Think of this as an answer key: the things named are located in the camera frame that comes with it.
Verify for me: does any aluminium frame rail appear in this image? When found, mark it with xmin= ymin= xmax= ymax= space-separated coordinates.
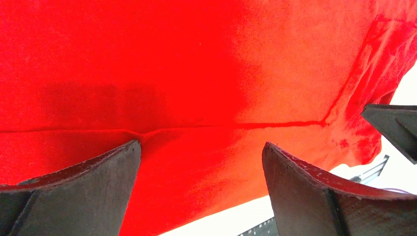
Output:
xmin=349 ymin=155 xmax=389 ymax=185

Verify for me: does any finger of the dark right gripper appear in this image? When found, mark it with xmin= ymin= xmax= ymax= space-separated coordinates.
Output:
xmin=361 ymin=104 xmax=417 ymax=164

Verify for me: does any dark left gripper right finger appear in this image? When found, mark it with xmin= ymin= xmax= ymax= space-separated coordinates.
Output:
xmin=262 ymin=142 xmax=417 ymax=236

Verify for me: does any red t-shirt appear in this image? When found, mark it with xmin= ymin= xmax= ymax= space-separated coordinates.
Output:
xmin=0 ymin=0 xmax=417 ymax=236

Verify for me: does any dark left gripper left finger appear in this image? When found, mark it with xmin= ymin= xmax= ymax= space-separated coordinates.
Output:
xmin=0 ymin=140 xmax=141 ymax=236

